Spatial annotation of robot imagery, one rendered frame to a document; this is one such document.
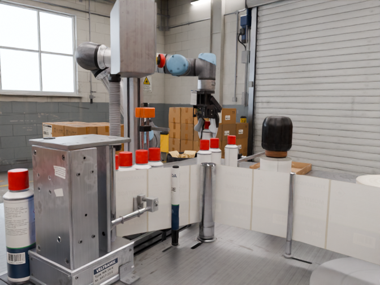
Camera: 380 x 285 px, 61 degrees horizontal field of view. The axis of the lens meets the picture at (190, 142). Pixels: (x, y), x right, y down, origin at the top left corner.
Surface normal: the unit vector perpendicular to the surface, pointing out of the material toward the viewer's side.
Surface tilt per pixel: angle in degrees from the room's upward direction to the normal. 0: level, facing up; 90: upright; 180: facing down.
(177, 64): 93
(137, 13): 90
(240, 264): 0
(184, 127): 88
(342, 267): 0
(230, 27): 90
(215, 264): 0
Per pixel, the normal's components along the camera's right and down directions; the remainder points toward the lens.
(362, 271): 0.01, -0.99
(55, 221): -0.56, 0.09
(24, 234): 0.60, 0.11
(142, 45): 0.36, 0.12
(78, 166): 0.83, 0.08
